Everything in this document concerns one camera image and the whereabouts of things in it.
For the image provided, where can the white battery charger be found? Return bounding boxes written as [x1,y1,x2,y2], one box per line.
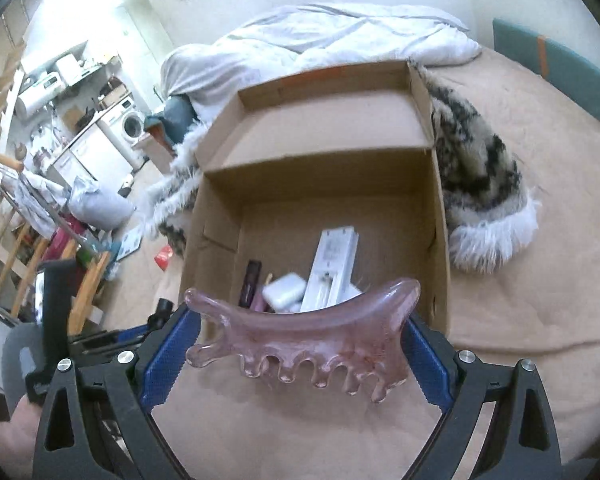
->
[300,226,361,313]

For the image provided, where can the white earbuds case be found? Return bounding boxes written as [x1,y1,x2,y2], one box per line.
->
[262,272,306,313]

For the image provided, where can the grey stuffed bag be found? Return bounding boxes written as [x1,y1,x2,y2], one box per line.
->
[68,177,135,231]

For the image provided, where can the pink resin massage comb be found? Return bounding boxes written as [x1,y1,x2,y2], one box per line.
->
[185,278,420,403]

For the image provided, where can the open cardboard box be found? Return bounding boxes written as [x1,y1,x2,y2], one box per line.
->
[181,62,450,332]

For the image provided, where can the white grey duvet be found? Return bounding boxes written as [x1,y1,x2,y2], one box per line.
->
[160,3,482,122]

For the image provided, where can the black white fur blanket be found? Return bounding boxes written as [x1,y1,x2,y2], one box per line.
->
[143,62,539,273]

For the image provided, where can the white washing machine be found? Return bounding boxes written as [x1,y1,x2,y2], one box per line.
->
[97,96,145,170]

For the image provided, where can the person's left hand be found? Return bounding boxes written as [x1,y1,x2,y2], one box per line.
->
[0,396,42,479]

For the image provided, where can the pink lip balm tube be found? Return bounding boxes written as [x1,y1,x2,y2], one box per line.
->
[250,289,268,312]

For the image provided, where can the black lipstick tube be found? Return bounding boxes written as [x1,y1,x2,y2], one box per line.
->
[238,260,262,309]

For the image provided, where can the wooden stair railing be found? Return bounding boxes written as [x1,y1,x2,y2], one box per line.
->
[0,154,111,335]

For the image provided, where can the teal cushion with orange stripe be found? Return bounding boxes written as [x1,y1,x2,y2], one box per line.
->
[492,18,600,121]

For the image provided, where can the white kitchen counter cabinet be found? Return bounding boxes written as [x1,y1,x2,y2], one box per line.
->
[46,124,133,192]

